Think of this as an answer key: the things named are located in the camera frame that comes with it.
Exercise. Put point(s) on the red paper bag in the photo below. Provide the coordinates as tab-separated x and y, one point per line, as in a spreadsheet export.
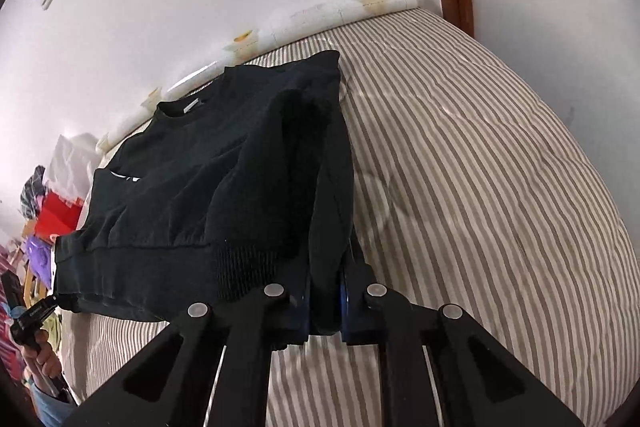
55	214

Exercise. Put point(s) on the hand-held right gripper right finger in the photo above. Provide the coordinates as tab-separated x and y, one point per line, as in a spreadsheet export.
350	322

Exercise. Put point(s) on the striped mattress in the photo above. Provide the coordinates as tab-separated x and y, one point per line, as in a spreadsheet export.
475	157

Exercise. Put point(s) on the person's left hand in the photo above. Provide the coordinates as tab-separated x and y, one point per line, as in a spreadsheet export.
47	359

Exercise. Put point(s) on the black sweatshirt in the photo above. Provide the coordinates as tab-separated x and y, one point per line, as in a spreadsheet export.
200	187

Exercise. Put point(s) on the white plastic bag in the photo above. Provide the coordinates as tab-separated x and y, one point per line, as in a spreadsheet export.
67	162

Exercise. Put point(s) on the plaid cloth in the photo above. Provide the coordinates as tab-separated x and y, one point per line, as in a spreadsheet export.
32	189

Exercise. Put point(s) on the purple cloth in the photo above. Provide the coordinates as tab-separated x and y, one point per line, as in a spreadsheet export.
37	254

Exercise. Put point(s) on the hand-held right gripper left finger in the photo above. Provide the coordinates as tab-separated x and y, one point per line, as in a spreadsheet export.
299	322

